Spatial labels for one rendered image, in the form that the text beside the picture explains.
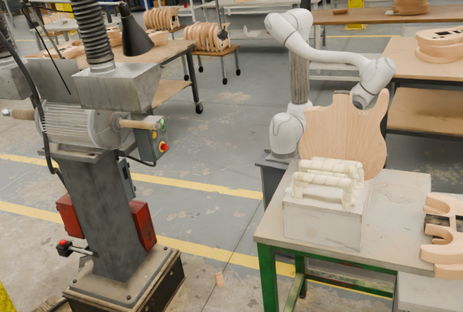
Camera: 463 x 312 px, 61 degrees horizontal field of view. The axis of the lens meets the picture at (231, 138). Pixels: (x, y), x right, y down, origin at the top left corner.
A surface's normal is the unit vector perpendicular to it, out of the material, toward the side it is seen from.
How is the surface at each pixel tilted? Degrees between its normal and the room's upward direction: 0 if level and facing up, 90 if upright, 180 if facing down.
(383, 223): 0
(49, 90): 90
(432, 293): 0
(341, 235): 90
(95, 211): 90
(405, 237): 0
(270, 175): 90
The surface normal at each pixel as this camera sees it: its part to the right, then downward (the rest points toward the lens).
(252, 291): -0.11, -0.88
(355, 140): -0.40, 0.47
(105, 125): 0.85, 0.11
